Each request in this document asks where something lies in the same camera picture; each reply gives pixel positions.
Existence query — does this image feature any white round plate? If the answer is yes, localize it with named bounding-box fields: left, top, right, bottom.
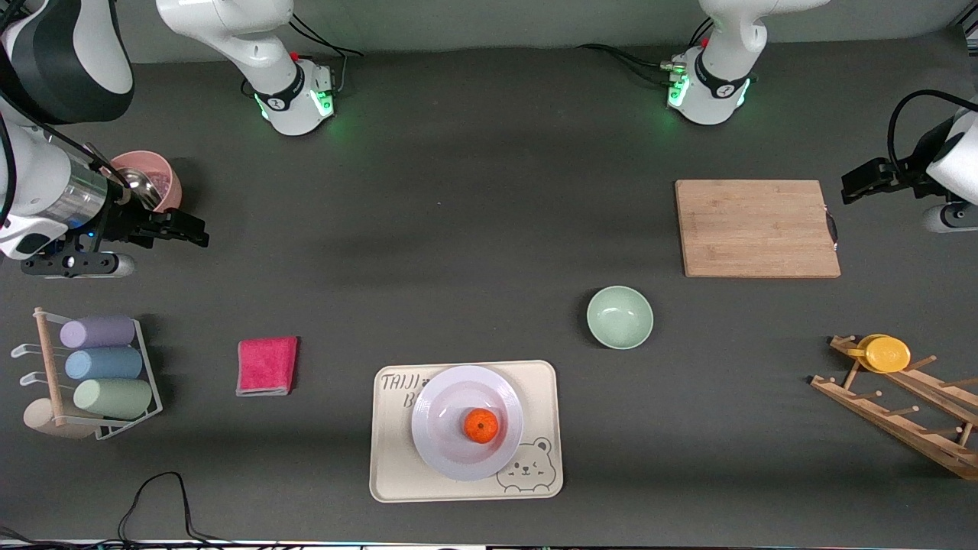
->
left=411, top=365, right=525, bottom=482

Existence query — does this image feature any orange fruit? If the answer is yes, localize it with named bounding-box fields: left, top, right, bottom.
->
left=464, top=408, right=500, bottom=444

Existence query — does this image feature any metal scoop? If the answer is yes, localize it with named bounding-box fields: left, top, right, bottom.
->
left=115, top=168, right=163, bottom=212

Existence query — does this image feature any pink bowl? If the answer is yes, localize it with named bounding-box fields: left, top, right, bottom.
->
left=107, top=150, right=183, bottom=215

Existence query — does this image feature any wooden cutting board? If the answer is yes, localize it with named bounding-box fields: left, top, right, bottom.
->
left=675, top=180, right=842, bottom=279

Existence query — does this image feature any purple cup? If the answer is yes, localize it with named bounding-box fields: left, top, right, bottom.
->
left=60, top=316, right=137, bottom=350

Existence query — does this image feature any blue cup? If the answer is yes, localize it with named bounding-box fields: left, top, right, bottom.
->
left=64, top=348, right=144, bottom=381

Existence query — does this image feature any pink folded cloth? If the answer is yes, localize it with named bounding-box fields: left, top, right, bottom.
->
left=235, top=336, right=299, bottom=397

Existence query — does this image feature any yellow mug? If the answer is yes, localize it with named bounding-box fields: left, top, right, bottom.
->
left=856, top=334, right=912, bottom=374

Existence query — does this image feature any green cup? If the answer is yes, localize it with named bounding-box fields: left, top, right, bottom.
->
left=73, top=378, right=154, bottom=420

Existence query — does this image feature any beige cup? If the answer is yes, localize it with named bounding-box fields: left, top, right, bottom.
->
left=23, top=397, right=100, bottom=440

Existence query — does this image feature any wooden mug rack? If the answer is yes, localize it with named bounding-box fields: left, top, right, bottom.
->
left=810, top=334, right=978, bottom=482

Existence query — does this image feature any light green bowl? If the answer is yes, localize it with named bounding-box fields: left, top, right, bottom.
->
left=586, top=286, right=655, bottom=351

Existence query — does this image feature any beige bear print tray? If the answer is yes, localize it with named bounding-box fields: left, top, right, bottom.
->
left=369, top=360, right=564, bottom=503

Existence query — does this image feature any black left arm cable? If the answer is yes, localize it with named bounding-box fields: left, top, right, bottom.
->
left=886, top=89, right=978, bottom=184

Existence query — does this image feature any white wire cup rack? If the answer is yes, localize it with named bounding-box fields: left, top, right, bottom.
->
left=11, top=307, right=164, bottom=442

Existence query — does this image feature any black right base cable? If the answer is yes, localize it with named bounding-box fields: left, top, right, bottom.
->
left=290, top=8, right=364, bottom=92

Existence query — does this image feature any black base cable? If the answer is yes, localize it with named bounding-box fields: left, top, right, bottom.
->
left=575, top=44, right=688, bottom=89
left=290, top=8, right=364, bottom=92

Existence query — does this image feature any black floor cable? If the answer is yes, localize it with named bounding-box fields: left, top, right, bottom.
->
left=0, top=471, right=306, bottom=550

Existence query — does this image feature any black left base cable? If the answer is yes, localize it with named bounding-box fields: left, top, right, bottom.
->
left=575, top=44, right=688, bottom=89

